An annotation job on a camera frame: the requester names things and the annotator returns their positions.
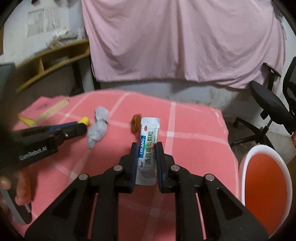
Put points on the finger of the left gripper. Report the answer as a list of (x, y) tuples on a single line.
[(41, 129), (73, 130)]

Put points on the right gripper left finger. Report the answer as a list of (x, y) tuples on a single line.
[(88, 205)]

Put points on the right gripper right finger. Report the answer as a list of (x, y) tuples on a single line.
[(205, 208)]

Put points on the yellow bottle cap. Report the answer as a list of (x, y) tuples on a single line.
[(85, 120)]

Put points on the grey mesh wrapper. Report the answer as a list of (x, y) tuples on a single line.
[(98, 130)]

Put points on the brown dried fruit scrap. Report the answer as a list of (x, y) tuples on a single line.
[(135, 124)]

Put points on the white medicine sachet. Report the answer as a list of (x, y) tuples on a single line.
[(146, 165)]

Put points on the white red trash bin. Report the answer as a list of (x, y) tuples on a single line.
[(266, 187)]

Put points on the left hand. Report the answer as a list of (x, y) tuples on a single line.
[(23, 186)]

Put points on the pink book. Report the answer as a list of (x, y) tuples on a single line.
[(43, 107)]

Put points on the wooden curved shelf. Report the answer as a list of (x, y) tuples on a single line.
[(37, 67)]

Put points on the pink checked table cloth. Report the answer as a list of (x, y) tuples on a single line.
[(195, 135)]

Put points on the pile of papers on shelf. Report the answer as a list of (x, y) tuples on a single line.
[(61, 39)]

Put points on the black office chair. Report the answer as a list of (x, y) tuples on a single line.
[(271, 106)]

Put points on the large pink hanging sheet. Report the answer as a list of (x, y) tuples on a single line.
[(224, 42)]

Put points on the white paper notice on wall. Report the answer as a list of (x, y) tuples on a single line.
[(43, 20)]

